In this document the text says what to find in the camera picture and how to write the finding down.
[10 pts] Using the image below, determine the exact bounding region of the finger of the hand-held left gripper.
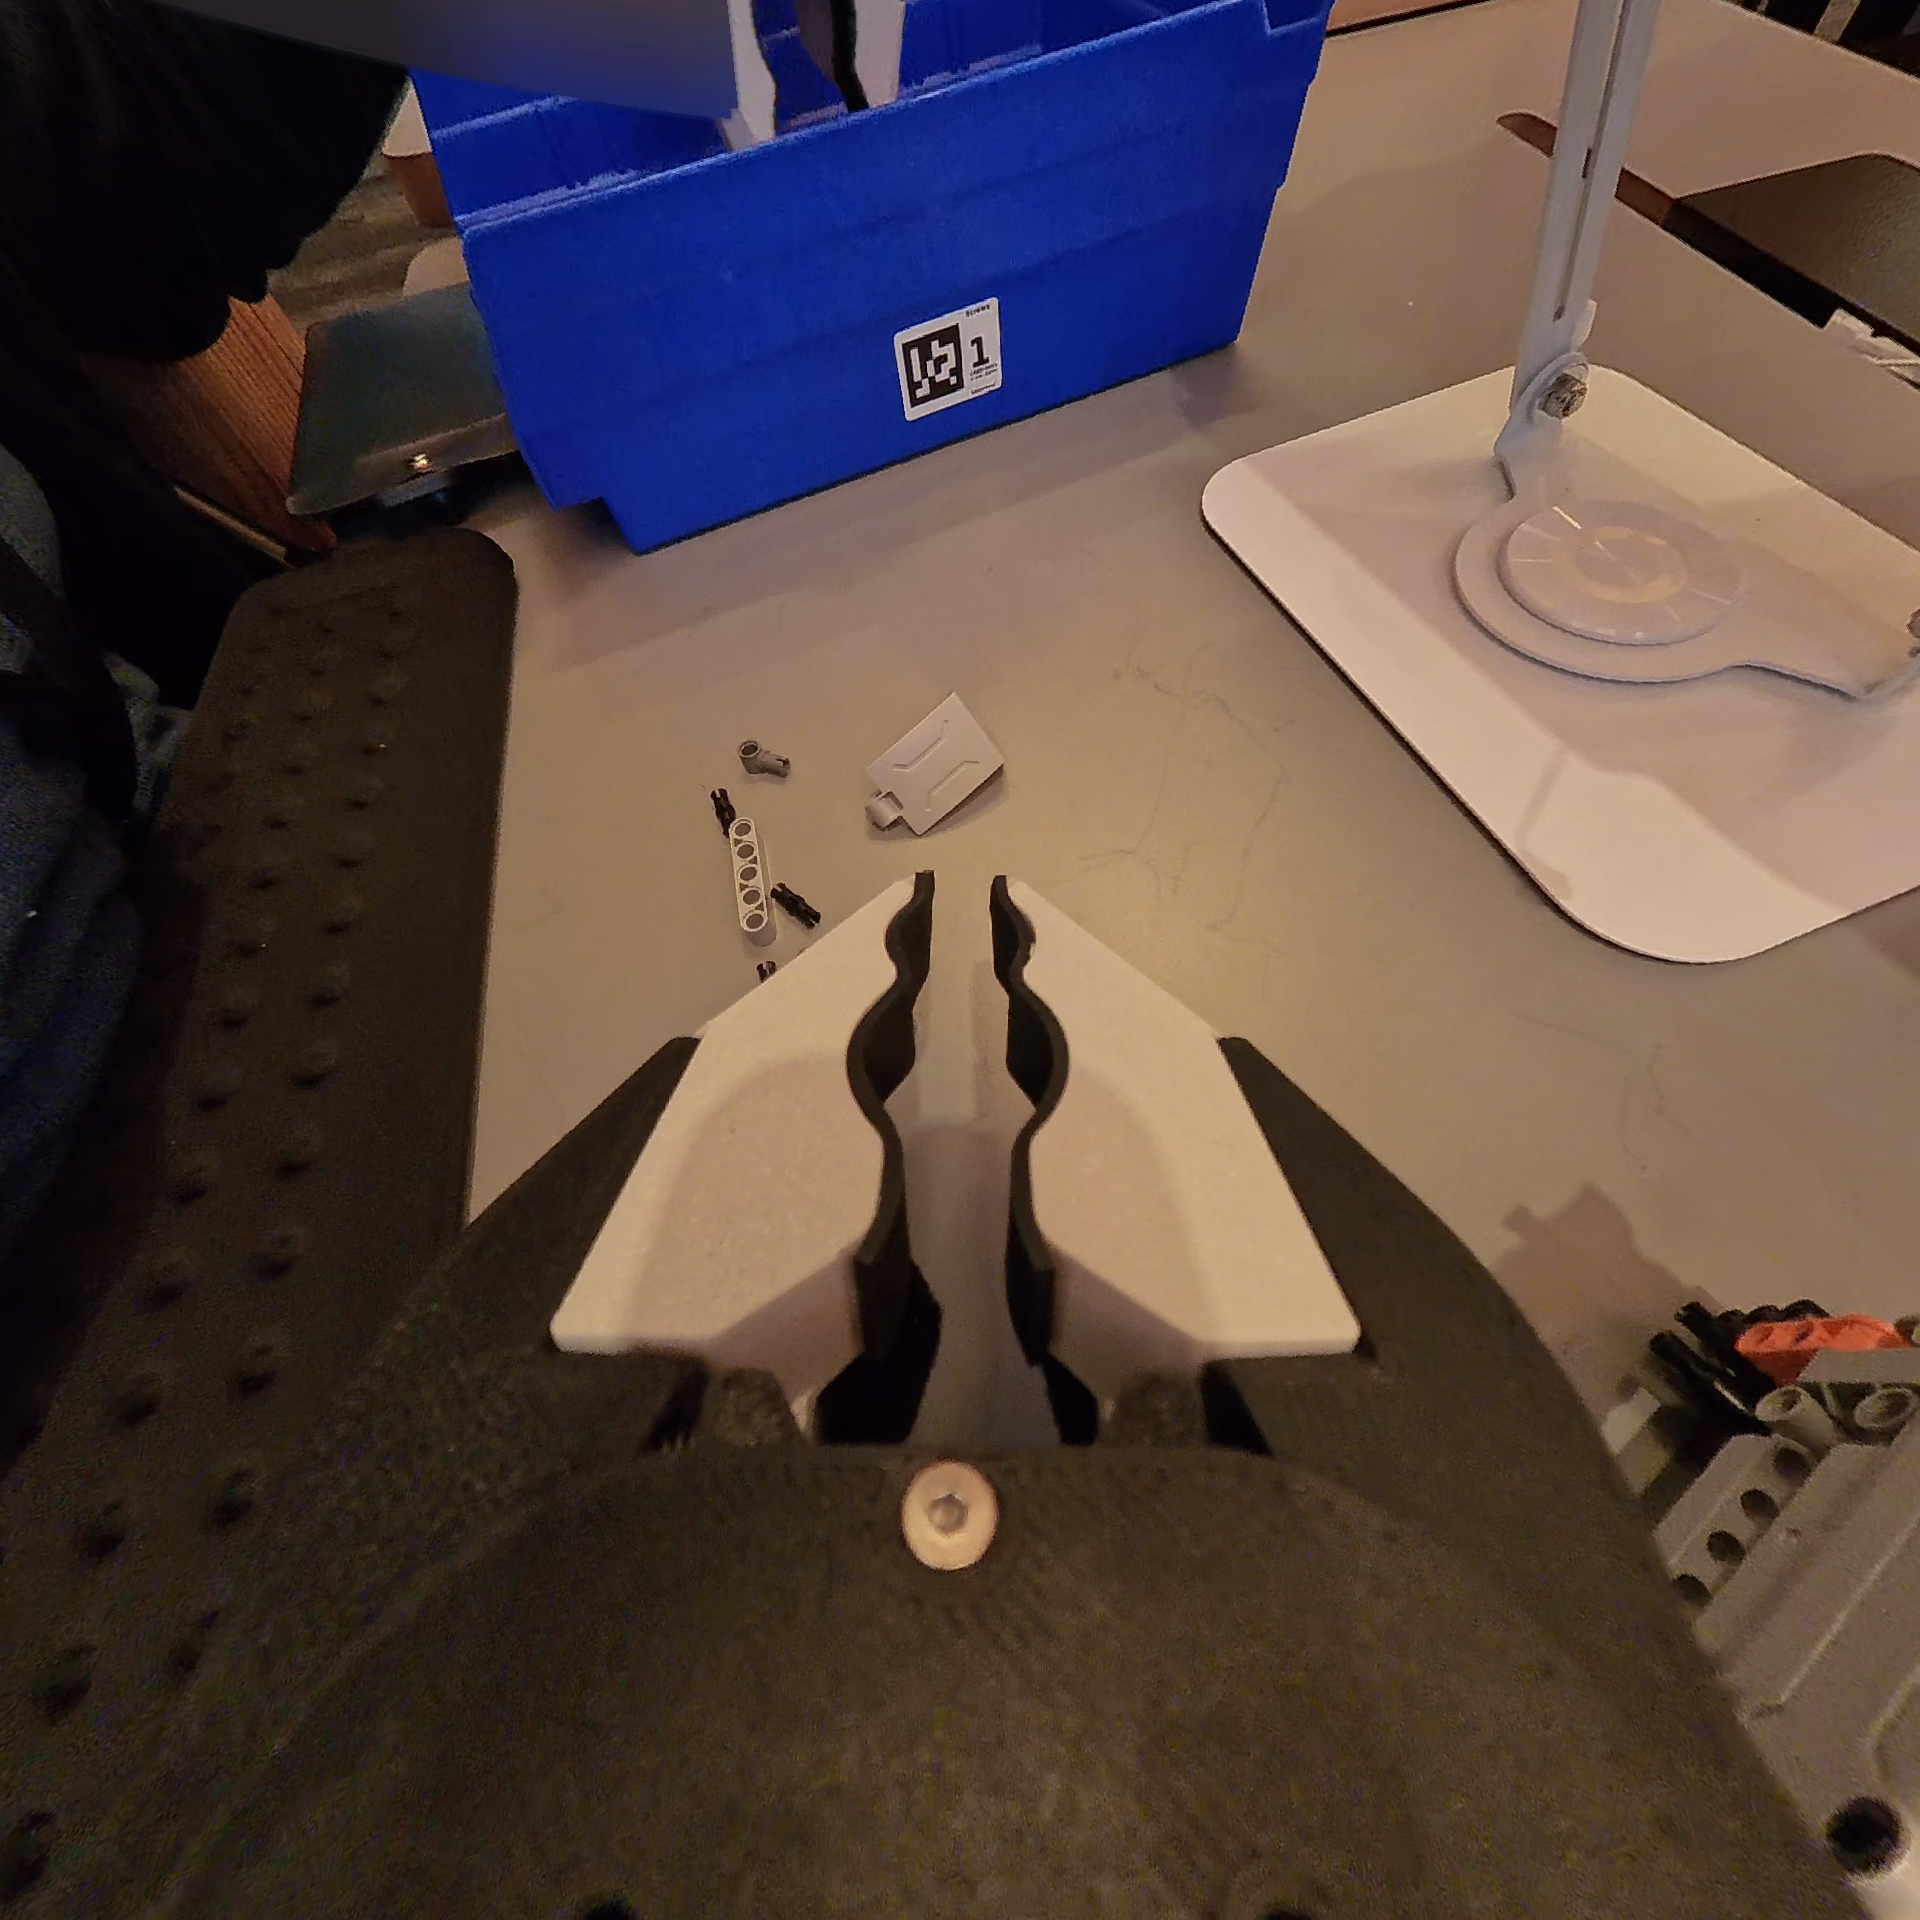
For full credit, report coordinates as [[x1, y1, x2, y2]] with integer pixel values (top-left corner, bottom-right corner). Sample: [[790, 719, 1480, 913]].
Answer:
[[795, 0, 912, 117], [721, 0, 809, 152]]

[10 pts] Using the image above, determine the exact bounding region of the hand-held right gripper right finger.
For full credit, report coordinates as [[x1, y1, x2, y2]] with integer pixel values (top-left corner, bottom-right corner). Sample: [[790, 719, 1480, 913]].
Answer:
[[988, 873, 1364, 1431]]

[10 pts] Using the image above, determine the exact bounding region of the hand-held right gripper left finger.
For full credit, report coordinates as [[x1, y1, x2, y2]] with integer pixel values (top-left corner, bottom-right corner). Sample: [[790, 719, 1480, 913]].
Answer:
[[548, 871, 942, 1431]]

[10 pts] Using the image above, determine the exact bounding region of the blue plastic bin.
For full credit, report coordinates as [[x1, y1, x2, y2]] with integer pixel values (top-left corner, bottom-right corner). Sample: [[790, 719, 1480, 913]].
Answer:
[[407, 0, 1337, 559]]

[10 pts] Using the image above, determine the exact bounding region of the white printed tag label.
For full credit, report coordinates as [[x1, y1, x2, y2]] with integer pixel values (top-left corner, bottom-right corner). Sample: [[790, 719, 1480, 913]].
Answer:
[[893, 296, 1003, 425]]

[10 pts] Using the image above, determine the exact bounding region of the grey curved toy panel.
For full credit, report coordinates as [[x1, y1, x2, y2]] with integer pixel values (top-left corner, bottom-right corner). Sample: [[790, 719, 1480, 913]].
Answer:
[[863, 692, 1007, 835]]

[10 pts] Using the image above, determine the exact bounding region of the metal plate with caster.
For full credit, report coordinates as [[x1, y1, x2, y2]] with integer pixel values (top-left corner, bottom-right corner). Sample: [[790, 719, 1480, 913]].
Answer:
[[285, 287, 518, 520]]

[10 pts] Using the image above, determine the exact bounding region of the black dimpled pad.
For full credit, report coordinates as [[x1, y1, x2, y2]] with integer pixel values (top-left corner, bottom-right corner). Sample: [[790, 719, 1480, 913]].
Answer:
[[0, 529, 518, 1801]]

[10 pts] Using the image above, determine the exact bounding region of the white desk stand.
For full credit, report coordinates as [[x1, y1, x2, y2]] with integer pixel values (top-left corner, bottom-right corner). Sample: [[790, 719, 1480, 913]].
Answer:
[[1200, 0, 1920, 963]]

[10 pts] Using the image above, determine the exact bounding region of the ribbed wooden cabinet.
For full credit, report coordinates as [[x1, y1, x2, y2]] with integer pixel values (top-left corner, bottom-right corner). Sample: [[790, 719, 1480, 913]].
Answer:
[[134, 293, 337, 559]]

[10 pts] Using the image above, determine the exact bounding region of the grey toy building model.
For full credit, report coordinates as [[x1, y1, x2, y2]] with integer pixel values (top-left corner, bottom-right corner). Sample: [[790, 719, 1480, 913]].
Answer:
[[1605, 1297, 1920, 1920]]

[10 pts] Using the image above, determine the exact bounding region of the dark flat panel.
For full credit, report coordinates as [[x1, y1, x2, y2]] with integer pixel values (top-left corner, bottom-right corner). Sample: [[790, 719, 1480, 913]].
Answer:
[[1499, 113, 1920, 354]]

